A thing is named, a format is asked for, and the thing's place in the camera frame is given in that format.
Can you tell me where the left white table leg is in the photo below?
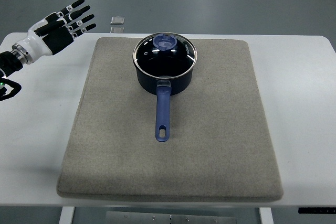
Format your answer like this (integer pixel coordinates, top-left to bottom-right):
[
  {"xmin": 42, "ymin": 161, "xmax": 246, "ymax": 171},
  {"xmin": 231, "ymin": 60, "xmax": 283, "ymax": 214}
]
[{"xmin": 58, "ymin": 207, "xmax": 75, "ymax": 224}]

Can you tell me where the white table leg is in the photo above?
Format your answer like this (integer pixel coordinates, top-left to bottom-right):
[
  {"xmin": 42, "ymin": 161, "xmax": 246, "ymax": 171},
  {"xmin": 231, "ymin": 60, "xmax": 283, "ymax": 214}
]
[
  {"xmin": 259, "ymin": 207, "xmax": 274, "ymax": 224},
  {"xmin": 58, "ymin": 207, "xmax": 75, "ymax": 224}
]

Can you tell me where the lower metal floor plate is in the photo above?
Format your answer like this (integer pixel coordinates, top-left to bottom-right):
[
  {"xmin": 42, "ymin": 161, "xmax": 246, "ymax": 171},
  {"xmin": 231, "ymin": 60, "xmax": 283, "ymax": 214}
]
[{"xmin": 110, "ymin": 26, "xmax": 124, "ymax": 34}]

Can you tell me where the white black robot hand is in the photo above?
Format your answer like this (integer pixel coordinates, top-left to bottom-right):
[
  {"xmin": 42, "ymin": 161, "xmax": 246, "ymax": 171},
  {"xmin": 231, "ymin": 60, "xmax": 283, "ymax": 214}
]
[{"xmin": 11, "ymin": 0, "xmax": 96, "ymax": 65}]

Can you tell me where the right white table leg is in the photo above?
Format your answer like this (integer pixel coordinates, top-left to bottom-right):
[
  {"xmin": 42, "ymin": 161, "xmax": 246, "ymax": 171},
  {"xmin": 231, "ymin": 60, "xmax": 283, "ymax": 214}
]
[{"xmin": 259, "ymin": 207, "xmax": 274, "ymax": 224}]

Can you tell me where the black cable loop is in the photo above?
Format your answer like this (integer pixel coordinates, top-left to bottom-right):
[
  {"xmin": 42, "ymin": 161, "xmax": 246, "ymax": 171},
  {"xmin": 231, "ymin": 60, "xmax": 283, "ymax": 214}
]
[{"xmin": 0, "ymin": 77, "xmax": 23, "ymax": 102}]

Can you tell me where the dark blue saucepan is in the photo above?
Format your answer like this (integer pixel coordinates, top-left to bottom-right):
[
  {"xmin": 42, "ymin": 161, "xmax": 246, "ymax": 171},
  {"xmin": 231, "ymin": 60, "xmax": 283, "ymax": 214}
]
[{"xmin": 132, "ymin": 32, "xmax": 199, "ymax": 143}]

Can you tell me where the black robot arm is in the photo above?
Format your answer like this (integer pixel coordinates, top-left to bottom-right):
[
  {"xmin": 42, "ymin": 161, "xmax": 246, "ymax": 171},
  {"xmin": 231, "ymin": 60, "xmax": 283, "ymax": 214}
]
[{"xmin": 1, "ymin": 50, "xmax": 26, "ymax": 78}]

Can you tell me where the metal plate under table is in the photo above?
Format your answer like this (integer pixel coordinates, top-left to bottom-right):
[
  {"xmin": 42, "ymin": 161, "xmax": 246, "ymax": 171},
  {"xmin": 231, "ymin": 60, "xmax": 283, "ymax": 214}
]
[{"xmin": 105, "ymin": 211, "xmax": 237, "ymax": 224}]

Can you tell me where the black table control panel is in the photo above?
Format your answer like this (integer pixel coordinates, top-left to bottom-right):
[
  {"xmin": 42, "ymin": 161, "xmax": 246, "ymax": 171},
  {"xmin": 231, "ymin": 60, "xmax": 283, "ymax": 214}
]
[{"xmin": 298, "ymin": 207, "xmax": 336, "ymax": 215}]

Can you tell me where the beige fabric mat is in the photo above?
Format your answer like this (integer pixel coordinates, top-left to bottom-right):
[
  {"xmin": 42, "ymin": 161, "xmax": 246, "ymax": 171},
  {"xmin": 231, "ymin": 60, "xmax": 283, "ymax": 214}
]
[{"xmin": 57, "ymin": 37, "xmax": 283, "ymax": 202}]

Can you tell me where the glass pot lid blue knob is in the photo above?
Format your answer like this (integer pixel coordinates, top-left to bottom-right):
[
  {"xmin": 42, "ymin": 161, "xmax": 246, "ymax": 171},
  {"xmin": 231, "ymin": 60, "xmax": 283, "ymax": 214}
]
[{"xmin": 133, "ymin": 32, "xmax": 197, "ymax": 79}]

